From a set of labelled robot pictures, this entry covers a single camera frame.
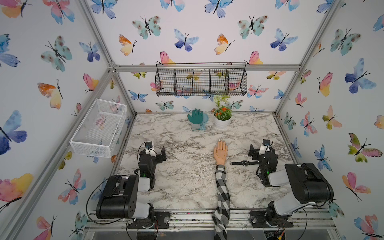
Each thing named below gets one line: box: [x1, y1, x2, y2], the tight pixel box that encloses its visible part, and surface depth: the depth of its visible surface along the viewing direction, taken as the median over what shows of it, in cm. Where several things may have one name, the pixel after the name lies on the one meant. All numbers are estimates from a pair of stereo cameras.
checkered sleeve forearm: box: [212, 164, 231, 240], surface depth 75 cm
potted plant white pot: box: [213, 95, 233, 130], surface depth 106 cm
